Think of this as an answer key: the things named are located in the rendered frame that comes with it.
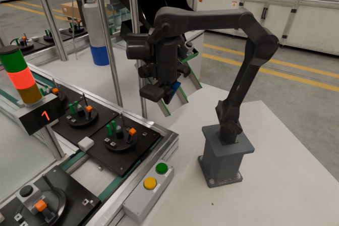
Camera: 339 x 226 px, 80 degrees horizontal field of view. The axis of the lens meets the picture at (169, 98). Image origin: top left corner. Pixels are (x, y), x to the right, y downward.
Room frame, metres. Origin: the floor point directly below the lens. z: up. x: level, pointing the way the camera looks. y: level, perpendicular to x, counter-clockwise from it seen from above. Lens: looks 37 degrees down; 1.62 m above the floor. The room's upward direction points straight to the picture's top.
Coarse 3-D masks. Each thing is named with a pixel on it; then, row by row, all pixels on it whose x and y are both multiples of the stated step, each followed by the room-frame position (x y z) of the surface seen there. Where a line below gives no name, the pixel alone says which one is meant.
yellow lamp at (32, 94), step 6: (36, 84) 0.48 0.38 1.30; (18, 90) 0.45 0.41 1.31; (24, 90) 0.45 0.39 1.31; (30, 90) 0.46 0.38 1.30; (36, 90) 0.47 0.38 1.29; (24, 96) 0.45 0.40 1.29; (30, 96) 0.45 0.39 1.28; (36, 96) 0.46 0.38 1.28; (24, 102) 0.45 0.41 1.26; (30, 102) 0.45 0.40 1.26
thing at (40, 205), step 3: (36, 201) 0.27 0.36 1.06; (39, 201) 0.26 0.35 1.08; (42, 201) 0.26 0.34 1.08; (36, 204) 0.25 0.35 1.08; (39, 204) 0.25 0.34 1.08; (42, 204) 0.25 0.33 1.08; (45, 204) 0.26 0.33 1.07; (36, 207) 0.25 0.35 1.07; (39, 207) 0.25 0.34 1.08; (42, 207) 0.25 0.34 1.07; (45, 207) 0.26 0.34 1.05; (39, 210) 0.24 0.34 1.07; (42, 210) 0.25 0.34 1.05; (45, 210) 0.25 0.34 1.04; (48, 210) 0.26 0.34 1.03; (45, 213) 0.25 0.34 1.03; (48, 213) 0.25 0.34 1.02; (51, 213) 0.26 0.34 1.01; (45, 216) 0.25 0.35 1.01; (48, 216) 0.25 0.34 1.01; (51, 216) 0.25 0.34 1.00; (48, 219) 0.25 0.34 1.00
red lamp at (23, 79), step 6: (18, 72) 0.45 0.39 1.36; (24, 72) 0.46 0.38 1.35; (30, 72) 0.48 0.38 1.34; (12, 78) 0.45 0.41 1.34; (18, 78) 0.45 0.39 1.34; (24, 78) 0.46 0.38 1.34; (30, 78) 0.47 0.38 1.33; (18, 84) 0.45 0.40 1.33; (24, 84) 0.45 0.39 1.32; (30, 84) 0.46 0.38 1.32
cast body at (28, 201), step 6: (24, 186) 0.29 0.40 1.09; (30, 186) 0.29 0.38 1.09; (18, 192) 0.28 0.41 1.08; (24, 192) 0.28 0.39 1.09; (30, 192) 0.28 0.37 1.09; (36, 192) 0.28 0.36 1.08; (18, 198) 0.27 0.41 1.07; (24, 198) 0.26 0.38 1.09; (30, 198) 0.27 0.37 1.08; (36, 198) 0.28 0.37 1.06; (42, 198) 0.28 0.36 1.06; (24, 204) 0.26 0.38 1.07; (30, 204) 0.26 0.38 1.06; (30, 210) 0.25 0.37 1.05; (36, 210) 0.26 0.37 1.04
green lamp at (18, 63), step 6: (0, 54) 0.45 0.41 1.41; (6, 54) 0.45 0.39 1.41; (12, 54) 0.46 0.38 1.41; (18, 54) 0.47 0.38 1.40; (0, 60) 0.45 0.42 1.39; (6, 60) 0.45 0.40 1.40; (12, 60) 0.45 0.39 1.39; (18, 60) 0.46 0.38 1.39; (24, 60) 0.48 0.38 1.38; (6, 66) 0.45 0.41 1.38; (12, 66) 0.45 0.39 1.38; (18, 66) 0.46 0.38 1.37; (24, 66) 0.47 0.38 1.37; (12, 72) 0.45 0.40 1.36
